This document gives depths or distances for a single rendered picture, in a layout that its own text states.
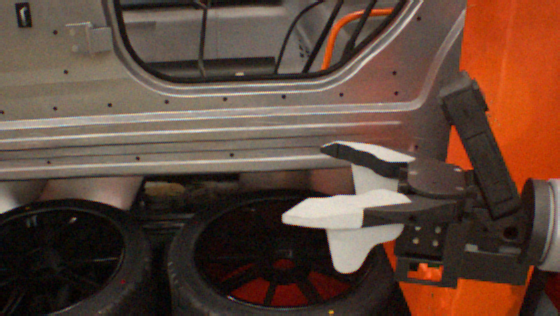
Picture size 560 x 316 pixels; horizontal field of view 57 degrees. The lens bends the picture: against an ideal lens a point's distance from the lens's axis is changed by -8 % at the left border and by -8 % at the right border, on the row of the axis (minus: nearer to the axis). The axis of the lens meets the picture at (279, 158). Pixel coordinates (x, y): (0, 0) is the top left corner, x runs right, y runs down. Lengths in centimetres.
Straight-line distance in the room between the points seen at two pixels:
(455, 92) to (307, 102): 100
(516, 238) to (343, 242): 14
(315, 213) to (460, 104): 13
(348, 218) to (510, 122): 56
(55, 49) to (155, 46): 80
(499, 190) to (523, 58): 47
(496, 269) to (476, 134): 12
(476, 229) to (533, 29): 48
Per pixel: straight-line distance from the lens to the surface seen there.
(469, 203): 43
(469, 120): 42
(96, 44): 132
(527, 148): 96
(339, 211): 39
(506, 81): 88
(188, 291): 145
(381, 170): 49
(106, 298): 147
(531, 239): 44
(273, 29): 213
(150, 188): 286
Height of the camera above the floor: 146
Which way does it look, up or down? 29 degrees down
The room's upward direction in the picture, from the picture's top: straight up
